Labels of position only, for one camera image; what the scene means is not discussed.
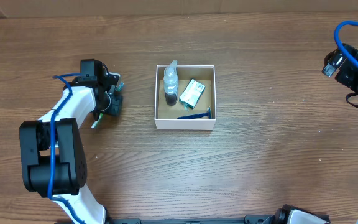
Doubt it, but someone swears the green white toothbrush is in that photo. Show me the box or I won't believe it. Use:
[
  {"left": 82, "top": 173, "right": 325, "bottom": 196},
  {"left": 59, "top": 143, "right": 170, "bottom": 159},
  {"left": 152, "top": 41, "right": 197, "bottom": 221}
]
[{"left": 91, "top": 82, "right": 124, "bottom": 129}]

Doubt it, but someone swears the clear spray bottle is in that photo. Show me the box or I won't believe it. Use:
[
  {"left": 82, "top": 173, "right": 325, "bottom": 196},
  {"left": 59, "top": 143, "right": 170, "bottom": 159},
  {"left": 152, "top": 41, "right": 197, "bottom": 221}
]
[{"left": 163, "top": 60, "right": 178, "bottom": 106}]

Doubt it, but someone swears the green white soap packet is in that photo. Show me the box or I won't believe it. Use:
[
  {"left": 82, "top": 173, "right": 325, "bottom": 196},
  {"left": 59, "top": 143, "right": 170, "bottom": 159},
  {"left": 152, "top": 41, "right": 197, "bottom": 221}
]
[{"left": 179, "top": 79, "right": 206, "bottom": 109}]

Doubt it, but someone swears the blue disposable razor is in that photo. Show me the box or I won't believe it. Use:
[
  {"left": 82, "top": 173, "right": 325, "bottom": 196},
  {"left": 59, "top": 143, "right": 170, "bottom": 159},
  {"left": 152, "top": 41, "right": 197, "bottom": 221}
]
[{"left": 177, "top": 108, "right": 212, "bottom": 119}]

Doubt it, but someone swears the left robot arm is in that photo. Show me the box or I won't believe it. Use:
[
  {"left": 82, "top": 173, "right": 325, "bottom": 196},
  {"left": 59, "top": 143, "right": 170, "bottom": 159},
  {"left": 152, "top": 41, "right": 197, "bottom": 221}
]
[{"left": 19, "top": 59, "right": 124, "bottom": 224}]

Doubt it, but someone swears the white cardboard box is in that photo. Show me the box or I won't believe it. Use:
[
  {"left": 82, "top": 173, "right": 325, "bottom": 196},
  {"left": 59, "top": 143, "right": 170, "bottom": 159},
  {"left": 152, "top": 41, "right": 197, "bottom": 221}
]
[{"left": 154, "top": 65, "right": 216, "bottom": 130}]

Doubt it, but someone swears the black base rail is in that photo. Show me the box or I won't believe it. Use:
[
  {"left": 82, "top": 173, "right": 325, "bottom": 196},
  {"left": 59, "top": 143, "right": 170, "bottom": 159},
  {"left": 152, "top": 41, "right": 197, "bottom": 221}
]
[{"left": 54, "top": 203, "right": 332, "bottom": 224}]

